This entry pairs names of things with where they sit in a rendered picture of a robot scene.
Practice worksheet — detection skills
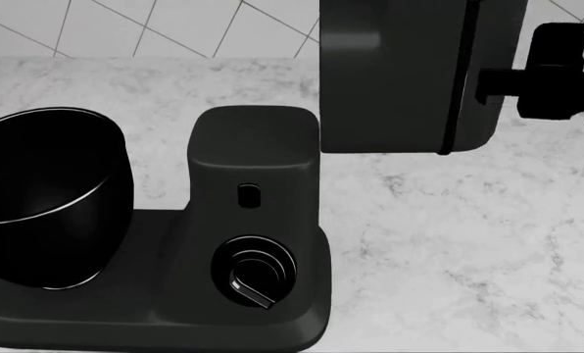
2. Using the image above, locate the black mixer release button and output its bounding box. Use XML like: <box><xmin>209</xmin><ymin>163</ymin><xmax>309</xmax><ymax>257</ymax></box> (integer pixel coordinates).
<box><xmin>236</xmin><ymin>182</ymin><xmax>260</xmax><ymax>209</ymax></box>

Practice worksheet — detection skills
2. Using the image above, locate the black mixing bowl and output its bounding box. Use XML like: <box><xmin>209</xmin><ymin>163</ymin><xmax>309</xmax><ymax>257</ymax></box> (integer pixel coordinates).
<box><xmin>0</xmin><ymin>106</ymin><xmax>136</xmax><ymax>291</ymax></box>

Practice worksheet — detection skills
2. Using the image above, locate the black mixer speed dial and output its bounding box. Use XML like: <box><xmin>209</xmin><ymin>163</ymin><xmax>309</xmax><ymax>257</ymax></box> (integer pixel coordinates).
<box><xmin>212</xmin><ymin>235</ymin><xmax>299</xmax><ymax>311</ymax></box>

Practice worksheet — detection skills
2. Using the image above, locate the dark grey stand mixer base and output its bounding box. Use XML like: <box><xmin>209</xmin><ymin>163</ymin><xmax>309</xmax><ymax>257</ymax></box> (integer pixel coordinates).
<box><xmin>0</xmin><ymin>104</ymin><xmax>334</xmax><ymax>342</ymax></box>

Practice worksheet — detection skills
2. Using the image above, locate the dark grey stand mixer head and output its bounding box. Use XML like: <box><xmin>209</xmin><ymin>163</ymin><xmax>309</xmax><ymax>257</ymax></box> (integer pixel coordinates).
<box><xmin>318</xmin><ymin>0</ymin><xmax>529</xmax><ymax>156</ymax></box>

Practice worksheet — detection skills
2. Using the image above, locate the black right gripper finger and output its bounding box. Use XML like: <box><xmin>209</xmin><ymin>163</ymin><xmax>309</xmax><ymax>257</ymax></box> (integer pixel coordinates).
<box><xmin>474</xmin><ymin>68</ymin><xmax>532</xmax><ymax>107</ymax></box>

